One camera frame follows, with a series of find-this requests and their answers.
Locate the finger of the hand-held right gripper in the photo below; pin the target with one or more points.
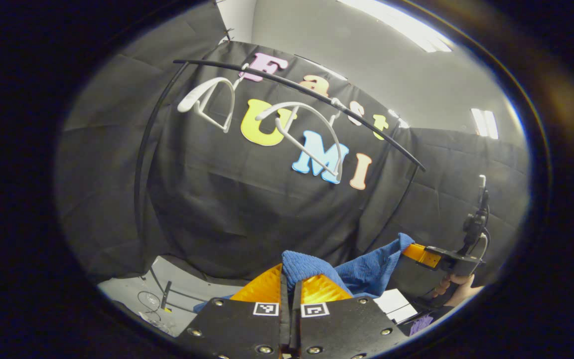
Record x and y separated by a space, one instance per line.
419 253

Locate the blue jacket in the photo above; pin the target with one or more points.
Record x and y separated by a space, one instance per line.
366 269

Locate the purple object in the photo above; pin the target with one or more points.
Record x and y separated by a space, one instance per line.
420 325

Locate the black backdrop cloth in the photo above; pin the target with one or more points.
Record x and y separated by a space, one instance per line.
207 209

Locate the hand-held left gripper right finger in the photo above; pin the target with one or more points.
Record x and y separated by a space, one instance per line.
342 329

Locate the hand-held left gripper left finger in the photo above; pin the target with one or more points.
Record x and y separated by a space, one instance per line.
237 329

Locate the white plastic hanger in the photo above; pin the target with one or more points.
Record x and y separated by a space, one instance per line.
207 89
317 117

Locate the white box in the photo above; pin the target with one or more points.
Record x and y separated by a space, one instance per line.
391 304

